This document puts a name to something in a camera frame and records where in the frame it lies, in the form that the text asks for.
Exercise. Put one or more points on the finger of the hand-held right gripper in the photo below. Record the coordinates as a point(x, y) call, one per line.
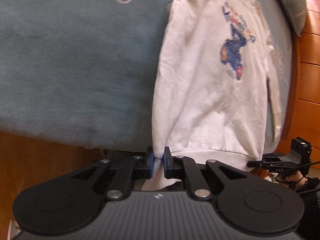
point(261, 164)
point(272, 156)

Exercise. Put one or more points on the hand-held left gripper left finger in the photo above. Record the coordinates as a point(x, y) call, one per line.
point(150, 165)

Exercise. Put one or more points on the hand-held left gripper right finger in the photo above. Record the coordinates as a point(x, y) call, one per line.
point(165, 163)

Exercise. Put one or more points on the person's right hand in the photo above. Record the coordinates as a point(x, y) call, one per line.
point(295, 179)

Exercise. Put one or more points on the wooden headboard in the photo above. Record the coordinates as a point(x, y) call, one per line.
point(308, 85)

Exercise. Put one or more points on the person's right forearm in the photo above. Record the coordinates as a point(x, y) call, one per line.
point(311, 205)

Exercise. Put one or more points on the green pillow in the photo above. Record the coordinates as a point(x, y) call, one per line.
point(292, 7)

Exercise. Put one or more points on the white printed sweatshirt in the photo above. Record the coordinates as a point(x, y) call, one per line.
point(212, 92)

